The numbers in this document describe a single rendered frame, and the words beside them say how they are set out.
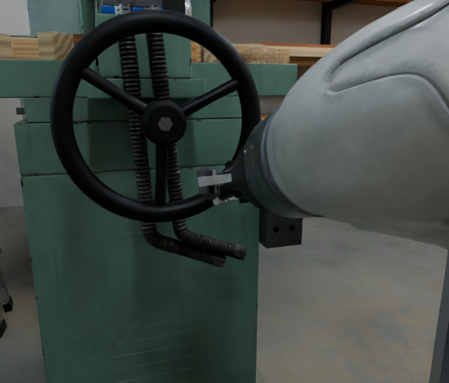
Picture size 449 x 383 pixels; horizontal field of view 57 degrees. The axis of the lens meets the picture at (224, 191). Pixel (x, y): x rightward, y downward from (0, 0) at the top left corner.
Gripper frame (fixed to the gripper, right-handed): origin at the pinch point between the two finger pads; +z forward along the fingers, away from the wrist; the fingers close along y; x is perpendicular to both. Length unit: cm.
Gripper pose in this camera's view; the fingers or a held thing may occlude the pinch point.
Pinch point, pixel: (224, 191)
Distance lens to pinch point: 53.9
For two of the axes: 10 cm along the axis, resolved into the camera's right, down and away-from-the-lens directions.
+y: -9.6, 0.7, -2.8
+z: -2.7, 1.1, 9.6
